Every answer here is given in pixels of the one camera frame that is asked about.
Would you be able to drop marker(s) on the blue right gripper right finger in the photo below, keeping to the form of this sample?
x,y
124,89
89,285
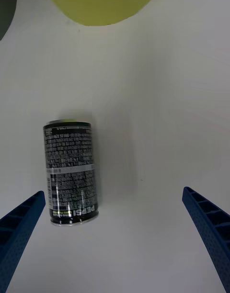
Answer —
x,y
210,228

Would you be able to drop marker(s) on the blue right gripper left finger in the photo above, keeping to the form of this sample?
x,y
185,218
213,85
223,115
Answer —
x,y
16,238

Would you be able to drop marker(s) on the black drink can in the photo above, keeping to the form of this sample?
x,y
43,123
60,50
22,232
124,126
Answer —
x,y
70,173

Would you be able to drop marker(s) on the grey plastic bin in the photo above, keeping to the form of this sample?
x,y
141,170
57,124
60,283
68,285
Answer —
x,y
6,8

